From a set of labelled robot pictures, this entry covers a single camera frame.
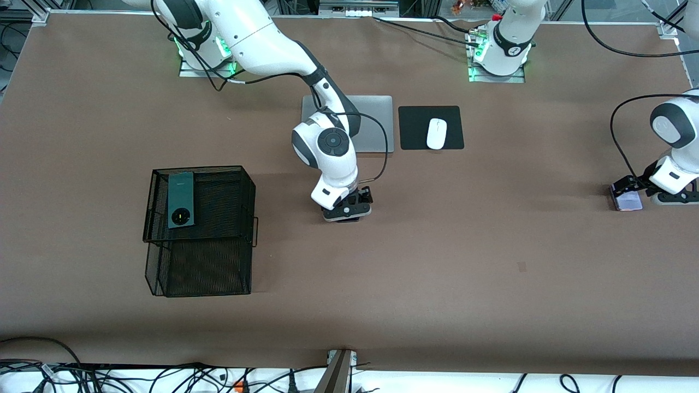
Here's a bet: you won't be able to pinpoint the dark green smartphone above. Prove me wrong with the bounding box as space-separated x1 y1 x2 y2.
167 171 196 229

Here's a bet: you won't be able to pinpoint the black mouse pad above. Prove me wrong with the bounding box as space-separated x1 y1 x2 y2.
398 105 465 151

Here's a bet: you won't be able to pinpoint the tangled black floor cables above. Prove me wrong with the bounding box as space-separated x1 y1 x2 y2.
0 360 328 393

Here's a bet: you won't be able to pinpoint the looped black floor cable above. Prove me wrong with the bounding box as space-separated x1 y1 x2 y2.
0 337 82 367

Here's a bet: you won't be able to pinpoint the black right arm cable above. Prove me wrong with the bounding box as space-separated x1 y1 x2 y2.
150 0 389 183

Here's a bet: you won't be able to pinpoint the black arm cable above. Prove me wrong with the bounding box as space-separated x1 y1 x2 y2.
150 0 389 183
582 0 699 181

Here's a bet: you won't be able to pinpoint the black wire mesh basket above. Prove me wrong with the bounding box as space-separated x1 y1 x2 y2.
143 165 259 298

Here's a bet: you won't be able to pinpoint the white power strip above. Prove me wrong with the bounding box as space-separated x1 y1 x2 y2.
319 0 400 18

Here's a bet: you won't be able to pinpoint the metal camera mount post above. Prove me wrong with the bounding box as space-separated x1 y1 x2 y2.
314 349 358 393

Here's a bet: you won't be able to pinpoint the white computer mouse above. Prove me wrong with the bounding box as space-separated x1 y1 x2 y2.
426 118 448 150

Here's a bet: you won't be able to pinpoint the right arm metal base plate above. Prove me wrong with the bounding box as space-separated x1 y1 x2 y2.
179 55 236 78

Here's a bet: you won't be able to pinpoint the lilac flip phone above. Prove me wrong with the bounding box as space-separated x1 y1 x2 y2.
610 183 643 212

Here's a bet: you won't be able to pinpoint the black table cable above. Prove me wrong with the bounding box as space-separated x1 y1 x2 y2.
373 16 481 47

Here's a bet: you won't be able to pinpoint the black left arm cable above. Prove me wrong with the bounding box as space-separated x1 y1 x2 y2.
582 0 699 181

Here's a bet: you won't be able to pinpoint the silver closed laptop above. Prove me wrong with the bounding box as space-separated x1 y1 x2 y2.
302 96 395 154

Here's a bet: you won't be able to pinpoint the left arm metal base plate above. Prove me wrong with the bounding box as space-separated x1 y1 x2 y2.
469 61 526 84

